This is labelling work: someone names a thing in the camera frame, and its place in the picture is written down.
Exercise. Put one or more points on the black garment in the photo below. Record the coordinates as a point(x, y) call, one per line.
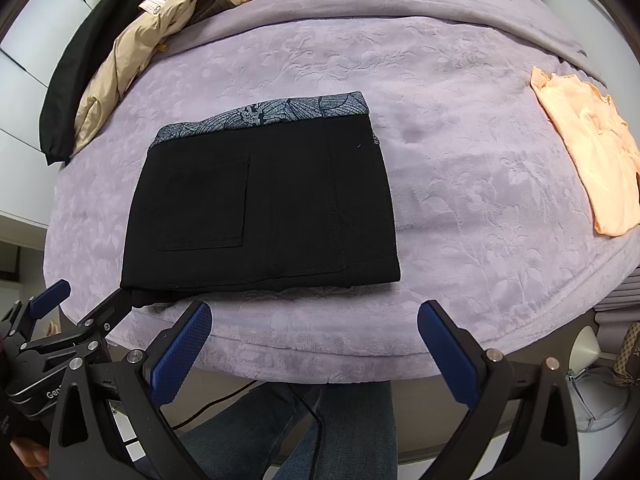
point(75, 70)

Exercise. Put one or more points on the peach cloth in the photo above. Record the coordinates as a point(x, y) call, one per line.
point(595, 150)

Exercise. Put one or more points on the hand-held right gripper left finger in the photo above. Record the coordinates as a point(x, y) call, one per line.
point(182, 350)

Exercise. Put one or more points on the patterned brown bag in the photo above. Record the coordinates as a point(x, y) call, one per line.
point(629, 355)

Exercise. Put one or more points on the black pants with patterned waistband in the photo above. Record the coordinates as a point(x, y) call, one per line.
point(260, 210)

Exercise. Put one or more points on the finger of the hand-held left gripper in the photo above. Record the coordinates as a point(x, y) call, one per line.
point(107, 310)
point(50, 296)

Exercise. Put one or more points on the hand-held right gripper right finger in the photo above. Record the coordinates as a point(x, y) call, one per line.
point(447, 355)

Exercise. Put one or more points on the person's left hand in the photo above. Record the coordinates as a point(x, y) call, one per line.
point(35, 455)

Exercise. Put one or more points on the lilac embossed blanket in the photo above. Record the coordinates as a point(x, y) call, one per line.
point(450, 200)

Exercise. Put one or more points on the white lamp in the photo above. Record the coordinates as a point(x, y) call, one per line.
point(585, 350)

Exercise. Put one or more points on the beige puffer jacket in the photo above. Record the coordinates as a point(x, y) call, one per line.
point(115, 75)

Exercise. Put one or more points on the person's blue jeans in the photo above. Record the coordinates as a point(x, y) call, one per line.
point(310, 435)

